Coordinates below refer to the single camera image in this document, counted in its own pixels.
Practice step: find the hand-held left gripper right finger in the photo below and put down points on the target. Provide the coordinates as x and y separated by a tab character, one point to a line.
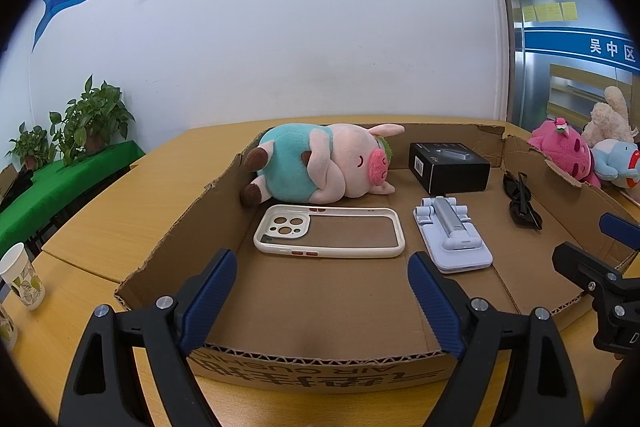
440	307

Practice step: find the blue glass banner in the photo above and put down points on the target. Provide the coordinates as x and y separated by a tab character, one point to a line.
575	44

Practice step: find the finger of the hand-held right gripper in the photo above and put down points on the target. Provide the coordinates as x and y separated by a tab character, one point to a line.
575	259
622	229

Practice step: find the pink bear plush toy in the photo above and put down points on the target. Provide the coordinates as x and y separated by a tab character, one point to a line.
565	152

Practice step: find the green tablecloth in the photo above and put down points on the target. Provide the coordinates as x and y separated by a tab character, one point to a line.
65	182

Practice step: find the small black box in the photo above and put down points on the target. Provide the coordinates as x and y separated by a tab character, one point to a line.
450	172

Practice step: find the yellow sticky note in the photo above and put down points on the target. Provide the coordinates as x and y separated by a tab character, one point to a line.
569	10
528	13
547	12

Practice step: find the leaf print paper cup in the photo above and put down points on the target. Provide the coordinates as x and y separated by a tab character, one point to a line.
22	277
6	329

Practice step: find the pink pig plush toy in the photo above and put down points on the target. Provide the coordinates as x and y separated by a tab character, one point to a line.
295	167

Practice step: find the small cardboard carton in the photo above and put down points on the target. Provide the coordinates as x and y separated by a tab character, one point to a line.
6	179

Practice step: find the black sunglasses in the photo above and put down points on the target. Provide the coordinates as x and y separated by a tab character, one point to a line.
522	212

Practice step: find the brown cardboard box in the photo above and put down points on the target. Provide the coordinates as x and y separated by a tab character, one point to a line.
350	307

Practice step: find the wooden desktop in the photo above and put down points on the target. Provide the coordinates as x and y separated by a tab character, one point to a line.
125	217

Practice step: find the large potted green plant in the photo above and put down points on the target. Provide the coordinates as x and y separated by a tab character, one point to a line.
95	112

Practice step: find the blue and red plush toy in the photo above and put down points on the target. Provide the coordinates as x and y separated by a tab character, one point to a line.
615	157

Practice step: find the clear white phone case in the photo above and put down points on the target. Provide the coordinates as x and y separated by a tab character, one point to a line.
280	227

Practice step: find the small potted green plant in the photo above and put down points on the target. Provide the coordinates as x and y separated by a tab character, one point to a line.
30	147

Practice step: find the cream rabbit plush toy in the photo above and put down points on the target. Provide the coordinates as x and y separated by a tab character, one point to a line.
610	117

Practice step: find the grey metal door frame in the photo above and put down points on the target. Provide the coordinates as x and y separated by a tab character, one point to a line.
505	32

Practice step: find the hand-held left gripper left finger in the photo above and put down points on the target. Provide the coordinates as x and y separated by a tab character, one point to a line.
207	302

